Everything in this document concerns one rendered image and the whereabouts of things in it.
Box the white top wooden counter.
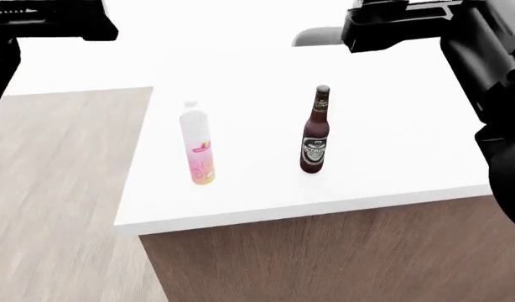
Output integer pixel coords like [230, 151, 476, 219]
[113, 45, 515, 302]

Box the brown glass beer bottle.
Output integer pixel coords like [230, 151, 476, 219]
[299, 84, 331, 174]

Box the pink label clear drink bottle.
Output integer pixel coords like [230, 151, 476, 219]
[179, 100, 217, 186]

